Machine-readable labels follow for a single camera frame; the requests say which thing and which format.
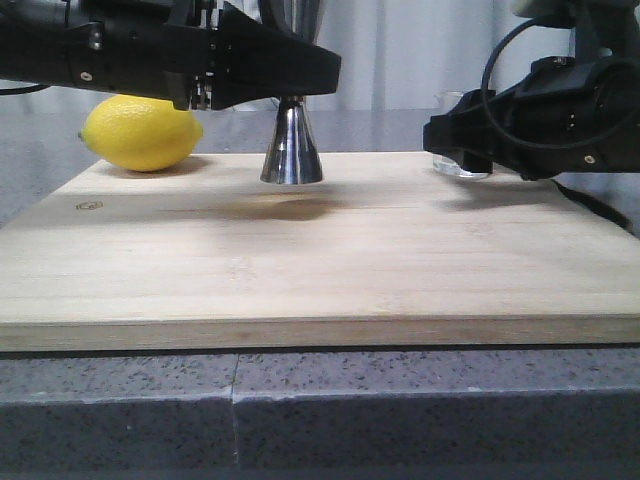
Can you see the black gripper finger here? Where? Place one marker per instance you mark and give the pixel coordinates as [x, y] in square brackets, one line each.
[274, 57]

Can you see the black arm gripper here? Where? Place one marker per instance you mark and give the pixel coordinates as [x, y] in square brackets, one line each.
[155, 49]
[570, 118]

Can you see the clear glass measuring beaker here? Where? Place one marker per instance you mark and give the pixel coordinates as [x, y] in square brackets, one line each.
[447, 100]

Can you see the steel double jigger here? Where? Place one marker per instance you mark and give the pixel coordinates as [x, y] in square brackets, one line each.
[292, 157]

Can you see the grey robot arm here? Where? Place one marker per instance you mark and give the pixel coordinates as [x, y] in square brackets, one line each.
[602, 29]

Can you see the yellow lemon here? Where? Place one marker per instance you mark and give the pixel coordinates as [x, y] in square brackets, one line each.
[141, 134]

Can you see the grey curtain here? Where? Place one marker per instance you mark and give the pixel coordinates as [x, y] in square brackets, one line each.
[402, 54]

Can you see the wooden cutting board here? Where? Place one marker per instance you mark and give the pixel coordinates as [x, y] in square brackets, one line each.
[383, 252]

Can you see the black metal board handle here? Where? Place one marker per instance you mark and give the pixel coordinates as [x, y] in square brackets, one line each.
[595, 206]

